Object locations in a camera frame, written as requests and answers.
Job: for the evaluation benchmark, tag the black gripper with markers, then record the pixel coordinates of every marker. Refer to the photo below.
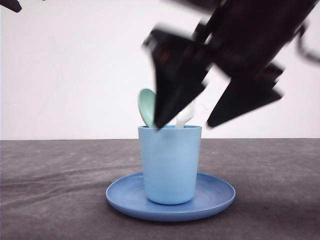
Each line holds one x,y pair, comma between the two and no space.
241,37

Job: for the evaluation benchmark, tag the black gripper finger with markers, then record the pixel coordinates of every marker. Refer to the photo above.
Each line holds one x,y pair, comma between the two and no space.
12,5
180,65

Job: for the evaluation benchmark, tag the mint green plastic spoon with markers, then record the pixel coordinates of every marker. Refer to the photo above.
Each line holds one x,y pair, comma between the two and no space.
146,105

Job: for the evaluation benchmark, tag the white plastic fork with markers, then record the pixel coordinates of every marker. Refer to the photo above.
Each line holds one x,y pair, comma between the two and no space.
185,115

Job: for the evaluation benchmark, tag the light blue plastic cup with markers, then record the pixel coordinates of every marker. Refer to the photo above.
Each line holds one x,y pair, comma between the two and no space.
170,158

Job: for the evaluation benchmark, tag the blue plastic plate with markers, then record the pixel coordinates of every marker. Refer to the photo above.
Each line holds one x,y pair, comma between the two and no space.
212,196

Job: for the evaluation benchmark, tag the grey felt table mat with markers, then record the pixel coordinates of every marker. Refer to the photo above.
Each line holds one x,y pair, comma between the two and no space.
55,190

